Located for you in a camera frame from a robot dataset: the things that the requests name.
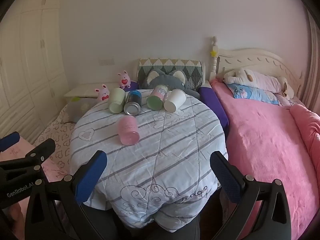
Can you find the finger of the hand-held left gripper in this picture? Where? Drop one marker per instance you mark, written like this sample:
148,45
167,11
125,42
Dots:
10,140
43,148

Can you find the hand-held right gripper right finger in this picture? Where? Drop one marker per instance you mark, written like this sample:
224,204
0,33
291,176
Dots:
227,180

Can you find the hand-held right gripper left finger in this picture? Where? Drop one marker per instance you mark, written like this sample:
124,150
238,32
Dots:
90,178

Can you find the light green cup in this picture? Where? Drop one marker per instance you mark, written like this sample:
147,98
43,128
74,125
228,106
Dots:
117,100

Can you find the white cup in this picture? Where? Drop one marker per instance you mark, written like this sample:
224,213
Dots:
175,100

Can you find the green and pink cup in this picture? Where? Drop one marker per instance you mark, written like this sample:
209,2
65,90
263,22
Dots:
157,97

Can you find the heart print bed sheet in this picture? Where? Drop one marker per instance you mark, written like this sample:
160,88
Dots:
60,135

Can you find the light pink cloth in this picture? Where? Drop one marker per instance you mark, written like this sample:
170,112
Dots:
53,170

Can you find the pink fleece blanket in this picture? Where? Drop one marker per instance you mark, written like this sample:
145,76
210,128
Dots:
262,142

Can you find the grey pillow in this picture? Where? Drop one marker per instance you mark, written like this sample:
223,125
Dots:
80,108

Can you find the white nightstand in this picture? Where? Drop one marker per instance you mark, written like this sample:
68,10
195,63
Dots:
82,90

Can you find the white grey striped quilt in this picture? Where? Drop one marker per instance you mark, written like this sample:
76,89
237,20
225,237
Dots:
162,145

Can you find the cream wardrobe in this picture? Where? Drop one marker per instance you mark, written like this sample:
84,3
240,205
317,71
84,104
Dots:
32,67

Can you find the purple bolster cushion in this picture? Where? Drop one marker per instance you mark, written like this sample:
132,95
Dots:
215,105

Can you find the pink rabbit plush toy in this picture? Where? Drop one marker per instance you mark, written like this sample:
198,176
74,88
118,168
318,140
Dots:
103,93
124,80

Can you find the blue metal can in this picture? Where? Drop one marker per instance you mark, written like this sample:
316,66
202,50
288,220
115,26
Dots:
132,103

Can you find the blue printed pillow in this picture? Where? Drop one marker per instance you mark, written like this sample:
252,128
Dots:
252,94

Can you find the rolled pink blanket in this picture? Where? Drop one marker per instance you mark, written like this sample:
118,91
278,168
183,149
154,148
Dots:
307,125

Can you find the white and pink long plush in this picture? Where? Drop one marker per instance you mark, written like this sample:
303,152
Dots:
257,80

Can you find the grey plush animal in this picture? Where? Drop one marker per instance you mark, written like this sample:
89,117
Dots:
160,80

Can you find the cream carved bed headboard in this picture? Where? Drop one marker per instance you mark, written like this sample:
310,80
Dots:
252,57

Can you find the diamond pattern cushion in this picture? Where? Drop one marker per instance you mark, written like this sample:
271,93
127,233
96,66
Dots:
172,66

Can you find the yellow star decoration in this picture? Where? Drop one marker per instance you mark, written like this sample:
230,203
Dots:
213,53

